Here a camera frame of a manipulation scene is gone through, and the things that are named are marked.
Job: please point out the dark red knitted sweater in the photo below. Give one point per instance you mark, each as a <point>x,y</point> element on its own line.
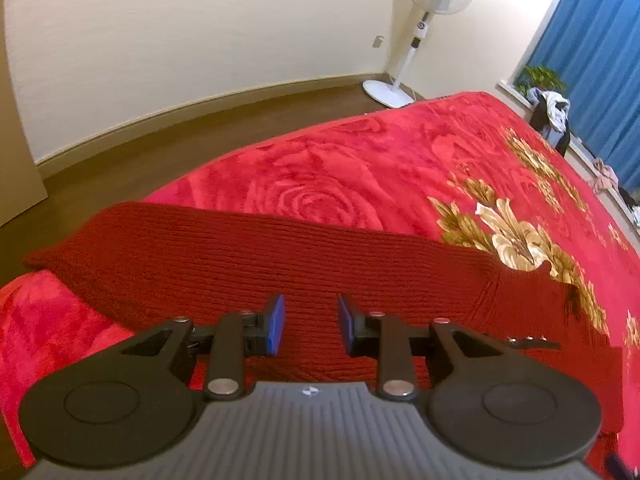
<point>250,250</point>

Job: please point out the pile of dark and white clothes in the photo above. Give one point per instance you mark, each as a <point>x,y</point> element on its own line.
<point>555,110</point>

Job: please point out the pink cloth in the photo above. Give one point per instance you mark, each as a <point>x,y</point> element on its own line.
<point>606,177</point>

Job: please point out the white window sill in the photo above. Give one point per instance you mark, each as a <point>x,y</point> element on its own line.
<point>582,150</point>

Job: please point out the red floral blanket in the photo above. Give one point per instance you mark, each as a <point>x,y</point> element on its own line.
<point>350,160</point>

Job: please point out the blue curtain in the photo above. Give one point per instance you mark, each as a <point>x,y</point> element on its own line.
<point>600,35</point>

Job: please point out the white standing fan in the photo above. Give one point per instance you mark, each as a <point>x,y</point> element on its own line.
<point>419,30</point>

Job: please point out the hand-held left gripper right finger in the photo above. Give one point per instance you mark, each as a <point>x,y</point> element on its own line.
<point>346,325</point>

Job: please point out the green potted plant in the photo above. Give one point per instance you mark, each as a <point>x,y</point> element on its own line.
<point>540,77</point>

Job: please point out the white wall outlet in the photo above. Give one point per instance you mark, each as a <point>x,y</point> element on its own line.
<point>378,41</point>

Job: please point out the beige door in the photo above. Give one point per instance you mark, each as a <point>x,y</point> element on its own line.
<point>15,170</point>

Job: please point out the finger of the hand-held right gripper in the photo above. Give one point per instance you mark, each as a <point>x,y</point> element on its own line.
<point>537,344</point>

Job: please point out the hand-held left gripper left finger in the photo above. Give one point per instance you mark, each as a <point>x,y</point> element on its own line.
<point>275,322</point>

